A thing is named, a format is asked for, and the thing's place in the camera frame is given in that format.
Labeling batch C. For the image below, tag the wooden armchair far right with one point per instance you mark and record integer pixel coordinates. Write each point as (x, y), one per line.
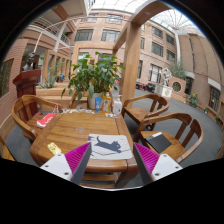
(154, 105)

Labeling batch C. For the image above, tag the red white book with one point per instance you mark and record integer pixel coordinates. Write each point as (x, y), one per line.
(45, 120)

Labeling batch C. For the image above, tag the yellow packet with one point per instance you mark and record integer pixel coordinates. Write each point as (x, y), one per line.
(54, 149)

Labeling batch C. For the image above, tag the blue tube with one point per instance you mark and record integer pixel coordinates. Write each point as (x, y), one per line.
(97, 104)

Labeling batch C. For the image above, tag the wooden pillar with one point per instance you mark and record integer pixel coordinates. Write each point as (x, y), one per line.
(130, 36)

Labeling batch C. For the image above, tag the wooden armchair near right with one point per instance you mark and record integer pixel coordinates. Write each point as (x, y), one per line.
(184, 132)

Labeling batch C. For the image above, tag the wooden armchair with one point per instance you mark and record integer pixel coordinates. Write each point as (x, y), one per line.
(184, 132)
(25, 113)
(154, 105)

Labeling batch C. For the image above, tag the wooden table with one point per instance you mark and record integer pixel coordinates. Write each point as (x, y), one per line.
(71, 130)

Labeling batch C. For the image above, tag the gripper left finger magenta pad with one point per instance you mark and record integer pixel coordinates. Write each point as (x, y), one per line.
(70, 166)

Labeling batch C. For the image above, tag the grey cat mouse pad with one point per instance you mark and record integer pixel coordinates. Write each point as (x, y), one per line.
(109, 147)

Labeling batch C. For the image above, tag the green potted plant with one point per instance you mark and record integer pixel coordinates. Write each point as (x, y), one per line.
(93, 78)

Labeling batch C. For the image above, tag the white pump bottle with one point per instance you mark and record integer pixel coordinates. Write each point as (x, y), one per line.
(117, 106)

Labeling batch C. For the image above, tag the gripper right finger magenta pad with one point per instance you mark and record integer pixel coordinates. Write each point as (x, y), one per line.
(153, 166)

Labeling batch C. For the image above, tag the yellow bottle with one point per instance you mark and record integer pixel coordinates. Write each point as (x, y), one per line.
(107, 103)

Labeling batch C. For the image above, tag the dark red wooden podium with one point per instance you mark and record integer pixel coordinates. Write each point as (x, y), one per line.
(26, 82)

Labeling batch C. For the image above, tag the wooden armchair left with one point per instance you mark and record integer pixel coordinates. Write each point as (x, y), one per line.
(25, 113)

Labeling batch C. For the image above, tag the black notebook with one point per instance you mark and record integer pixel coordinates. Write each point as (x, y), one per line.
(158, 141)

